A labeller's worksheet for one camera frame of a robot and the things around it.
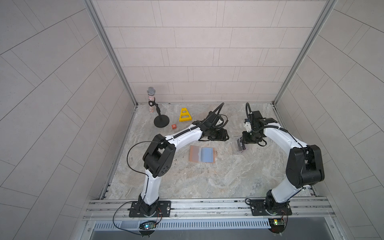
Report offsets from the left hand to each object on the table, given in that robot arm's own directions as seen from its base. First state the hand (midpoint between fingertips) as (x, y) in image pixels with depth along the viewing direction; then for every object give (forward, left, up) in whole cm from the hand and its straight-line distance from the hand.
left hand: (230, 136), depth 85 cm
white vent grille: (-40, +11, -10) cm, 43 cm away
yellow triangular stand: (+20, +28, -10) cm, 36 cm away
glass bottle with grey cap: (+19, +46, +17) cm, 52 cm away
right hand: (+1, -9, -5) cm, 11 cm away
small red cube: (+14, +35, -10) cm, 39 cm away
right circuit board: (-41, -18, -11) cm, 46 cm away
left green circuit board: (-42, +40, -7) cm, 59 cm away
